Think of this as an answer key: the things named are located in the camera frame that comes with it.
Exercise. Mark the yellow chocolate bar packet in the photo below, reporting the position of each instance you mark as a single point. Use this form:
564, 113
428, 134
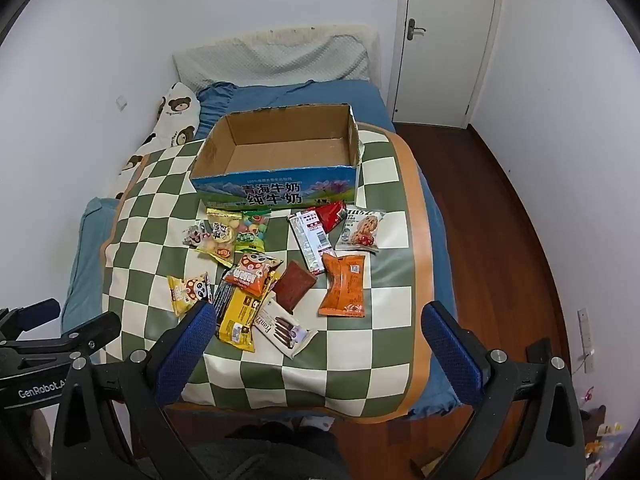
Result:
240, 320

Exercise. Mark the cardboard box blue print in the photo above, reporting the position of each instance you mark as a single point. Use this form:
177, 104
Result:
280, 155

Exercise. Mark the orange panda snack packet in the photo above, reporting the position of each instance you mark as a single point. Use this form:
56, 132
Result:
250, 272

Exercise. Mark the red snack packet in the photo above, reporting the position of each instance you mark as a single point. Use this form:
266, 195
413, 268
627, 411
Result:
331, 215

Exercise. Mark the white blue pillow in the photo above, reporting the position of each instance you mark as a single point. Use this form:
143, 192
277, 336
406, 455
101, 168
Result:
270, 62

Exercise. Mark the small white panda packet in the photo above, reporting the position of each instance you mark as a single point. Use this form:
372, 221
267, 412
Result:
194, 235

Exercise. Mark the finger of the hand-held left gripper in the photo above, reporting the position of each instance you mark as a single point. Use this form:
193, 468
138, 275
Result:
85, 332
30, 316

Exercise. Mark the blue bed sheet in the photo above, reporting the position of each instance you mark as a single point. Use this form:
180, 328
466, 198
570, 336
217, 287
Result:
300, 95

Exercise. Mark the long silver packet red label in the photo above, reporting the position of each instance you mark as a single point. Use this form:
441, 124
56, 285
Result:
310, 242

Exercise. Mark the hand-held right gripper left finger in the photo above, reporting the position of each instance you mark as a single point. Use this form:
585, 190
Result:
185, 350

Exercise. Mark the yellow candy bag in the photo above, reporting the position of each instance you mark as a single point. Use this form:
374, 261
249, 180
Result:
222, 235

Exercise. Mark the white cookie packet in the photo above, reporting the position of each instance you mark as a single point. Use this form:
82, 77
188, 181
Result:
360, 230

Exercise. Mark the white door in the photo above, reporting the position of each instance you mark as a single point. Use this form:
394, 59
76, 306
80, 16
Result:
445, 45

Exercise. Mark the yellow panda snack packet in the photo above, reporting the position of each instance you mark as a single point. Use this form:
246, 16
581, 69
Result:
186, 292

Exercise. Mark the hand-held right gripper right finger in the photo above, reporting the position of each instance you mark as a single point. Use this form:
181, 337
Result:
450, 355

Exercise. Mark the white power strip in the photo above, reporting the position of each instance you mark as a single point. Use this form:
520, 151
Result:
585, 340

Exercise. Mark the colourful candy bag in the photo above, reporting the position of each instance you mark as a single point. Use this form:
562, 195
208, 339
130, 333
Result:
252, 230

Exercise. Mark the white wafer stick packet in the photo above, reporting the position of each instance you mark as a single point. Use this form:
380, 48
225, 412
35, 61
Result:
282, 330

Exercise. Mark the brown square snack packet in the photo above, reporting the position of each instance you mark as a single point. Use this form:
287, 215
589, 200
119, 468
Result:
295, 285

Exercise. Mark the cream fuzzy cushion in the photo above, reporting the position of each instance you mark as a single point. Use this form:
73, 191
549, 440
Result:
310, 30

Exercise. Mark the bear print pillow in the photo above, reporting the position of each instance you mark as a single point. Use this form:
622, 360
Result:
175, 110

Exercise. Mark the green white checkered mat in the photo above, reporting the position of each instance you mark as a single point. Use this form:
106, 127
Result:
380, 280

